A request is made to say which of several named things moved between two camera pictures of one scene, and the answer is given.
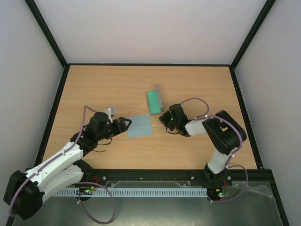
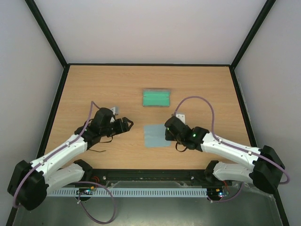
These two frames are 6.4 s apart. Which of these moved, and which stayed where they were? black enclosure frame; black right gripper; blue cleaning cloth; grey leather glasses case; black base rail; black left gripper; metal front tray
Moved: blue cleaning cloth; grey leather glasses case; black right gripper
Stayed: black left gripper; black enclosure frame; black base rail; metal front tray
